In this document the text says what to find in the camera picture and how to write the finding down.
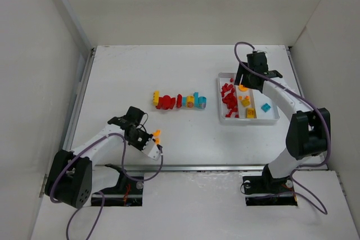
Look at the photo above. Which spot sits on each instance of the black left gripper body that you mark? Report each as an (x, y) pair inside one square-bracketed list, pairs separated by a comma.
[(142, 141)]

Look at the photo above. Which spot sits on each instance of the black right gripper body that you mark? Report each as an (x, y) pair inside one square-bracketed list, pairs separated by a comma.
[(241, 72)]

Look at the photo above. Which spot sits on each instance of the orange yellow lego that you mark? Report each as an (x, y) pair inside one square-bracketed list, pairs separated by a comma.
[(245, 101)]

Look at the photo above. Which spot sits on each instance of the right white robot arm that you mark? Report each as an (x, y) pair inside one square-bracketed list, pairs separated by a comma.
[(309, 129)]

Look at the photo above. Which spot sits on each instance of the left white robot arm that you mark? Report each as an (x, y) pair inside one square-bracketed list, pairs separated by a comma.
[(73, 178)]

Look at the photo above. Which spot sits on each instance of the red legos in tray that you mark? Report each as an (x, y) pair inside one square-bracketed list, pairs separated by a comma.
[(229, 99)]

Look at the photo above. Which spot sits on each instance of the orange lego pile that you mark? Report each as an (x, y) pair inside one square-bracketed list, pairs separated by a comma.
[(156, 137)]

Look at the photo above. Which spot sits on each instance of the orange D-shaped lego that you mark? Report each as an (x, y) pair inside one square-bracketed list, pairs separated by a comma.
[(243, 88)]

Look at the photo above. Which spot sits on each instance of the teal 2x2 lego brick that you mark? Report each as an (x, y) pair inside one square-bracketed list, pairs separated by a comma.
[(266, 107)]

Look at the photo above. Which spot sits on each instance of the yellow 2x2 lego brick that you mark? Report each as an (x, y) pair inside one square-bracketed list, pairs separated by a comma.
[(250, 113)]

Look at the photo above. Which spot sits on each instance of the red rounded lego assembly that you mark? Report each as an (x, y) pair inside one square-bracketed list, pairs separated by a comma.
[(167, 102)]

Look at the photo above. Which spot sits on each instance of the white sorting tray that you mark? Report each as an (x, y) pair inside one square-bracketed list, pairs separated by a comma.
[(239, 105)]

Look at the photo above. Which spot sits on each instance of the yellow 2x4 lego brick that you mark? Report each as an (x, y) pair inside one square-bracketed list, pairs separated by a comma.
[(155, 98)]

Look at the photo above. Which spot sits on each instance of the teal and yellow lego assembly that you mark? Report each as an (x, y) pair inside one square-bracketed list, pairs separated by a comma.
[(194, 101)]

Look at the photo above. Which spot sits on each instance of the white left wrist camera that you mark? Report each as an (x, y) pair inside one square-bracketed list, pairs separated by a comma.
[(151, 150)]

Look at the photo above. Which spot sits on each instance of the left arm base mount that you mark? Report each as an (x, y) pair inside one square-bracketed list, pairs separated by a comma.
[(121, 183)]

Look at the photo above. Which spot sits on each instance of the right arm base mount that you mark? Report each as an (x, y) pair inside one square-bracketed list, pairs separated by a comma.
[(258, 193)]

